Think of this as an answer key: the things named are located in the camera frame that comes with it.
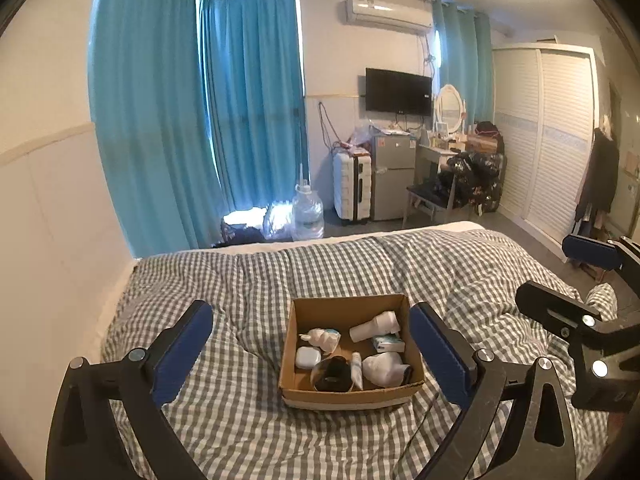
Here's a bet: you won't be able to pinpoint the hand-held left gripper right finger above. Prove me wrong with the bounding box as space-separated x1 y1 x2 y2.
409 302 578 480

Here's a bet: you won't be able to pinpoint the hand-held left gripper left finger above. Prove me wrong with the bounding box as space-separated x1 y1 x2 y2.
46 300 214 480

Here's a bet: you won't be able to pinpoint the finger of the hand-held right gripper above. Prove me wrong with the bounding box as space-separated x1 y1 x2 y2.
561 234 640 273
515 281 618 356

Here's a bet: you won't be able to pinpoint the light blue tissue packet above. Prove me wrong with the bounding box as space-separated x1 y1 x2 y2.
371 334 406 353

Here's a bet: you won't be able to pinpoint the white plastic bottle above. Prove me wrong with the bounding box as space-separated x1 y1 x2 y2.
349 311 402 343

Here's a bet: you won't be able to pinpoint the cardboard box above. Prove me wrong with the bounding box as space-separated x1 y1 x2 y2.
278 293 427 411

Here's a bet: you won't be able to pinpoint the white rounded case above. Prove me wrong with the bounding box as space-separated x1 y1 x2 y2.
295 347 322 371

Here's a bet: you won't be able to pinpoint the dark hanging coat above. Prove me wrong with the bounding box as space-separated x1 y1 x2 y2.
575 127 621 223

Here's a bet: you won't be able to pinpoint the grey checked blanket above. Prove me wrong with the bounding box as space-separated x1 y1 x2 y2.
100 227 621 480

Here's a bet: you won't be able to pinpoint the white louvred wardrobe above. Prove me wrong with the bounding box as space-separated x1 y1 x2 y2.
492 42 608 251

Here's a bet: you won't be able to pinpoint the dark cloth bundle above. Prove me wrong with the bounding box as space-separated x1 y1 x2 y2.
220 210 266 248

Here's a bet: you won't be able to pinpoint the black garbage bags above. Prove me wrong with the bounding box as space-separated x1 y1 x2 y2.
440 151 506 216

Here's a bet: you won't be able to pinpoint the dark seat chair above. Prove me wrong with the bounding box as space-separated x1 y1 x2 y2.
402 172 458 223

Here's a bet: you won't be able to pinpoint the crumpled clear plastic bag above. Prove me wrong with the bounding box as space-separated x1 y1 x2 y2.
262 202 296 241

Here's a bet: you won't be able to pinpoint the small grey fridge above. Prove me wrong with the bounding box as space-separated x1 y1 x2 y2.
372 132 417 222

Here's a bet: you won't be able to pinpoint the large clear water bottle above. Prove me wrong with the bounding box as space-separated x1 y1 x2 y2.
291 184 326 241

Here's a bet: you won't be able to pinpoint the white dressing table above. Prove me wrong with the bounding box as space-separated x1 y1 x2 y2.
416 135 476 186

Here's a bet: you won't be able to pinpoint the white ribbed suitcase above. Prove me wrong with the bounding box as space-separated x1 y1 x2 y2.
333 150 375 225

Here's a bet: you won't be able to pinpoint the white oval mirror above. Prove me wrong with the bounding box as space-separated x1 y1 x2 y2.
434 84 463 133

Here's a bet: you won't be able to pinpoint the narrow teal curtain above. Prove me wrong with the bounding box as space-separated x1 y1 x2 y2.
432 0 495 121

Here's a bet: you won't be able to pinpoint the teal window curtain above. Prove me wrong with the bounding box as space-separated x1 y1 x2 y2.
200 0 307 211
89 0 223 256

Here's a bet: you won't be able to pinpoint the white air conditioner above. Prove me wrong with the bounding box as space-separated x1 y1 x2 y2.
343 0 434 36

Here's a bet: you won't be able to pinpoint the thin black cable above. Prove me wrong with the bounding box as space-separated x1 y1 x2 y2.
394 394 437 480

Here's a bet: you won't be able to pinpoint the black wall television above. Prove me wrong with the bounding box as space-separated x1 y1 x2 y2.
365 67 433 117

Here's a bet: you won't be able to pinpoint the hanging wall cable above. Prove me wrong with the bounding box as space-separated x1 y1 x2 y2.
319 101 346 153

